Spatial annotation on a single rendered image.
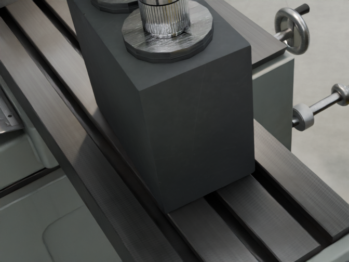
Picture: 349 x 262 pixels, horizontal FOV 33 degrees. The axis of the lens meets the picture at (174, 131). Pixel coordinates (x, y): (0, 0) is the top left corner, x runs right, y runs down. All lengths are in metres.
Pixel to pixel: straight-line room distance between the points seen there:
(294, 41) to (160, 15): 0.88
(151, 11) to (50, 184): 0.56
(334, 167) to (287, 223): 1.34
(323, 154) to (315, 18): 0.78
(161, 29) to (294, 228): 0.26
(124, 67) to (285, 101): 0.75
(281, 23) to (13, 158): 0.73
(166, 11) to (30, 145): 0.50
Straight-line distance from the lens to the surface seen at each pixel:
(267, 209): 0.65
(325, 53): 2.40
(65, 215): 1.12
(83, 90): 0.83
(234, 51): 0.55
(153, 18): 0.54
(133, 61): 0.56
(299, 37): 1.38
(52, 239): 1.15
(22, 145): 0.97
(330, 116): 2.14
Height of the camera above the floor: 1.48
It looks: 45 degrees down
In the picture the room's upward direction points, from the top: 10 degrees counter-clockwise
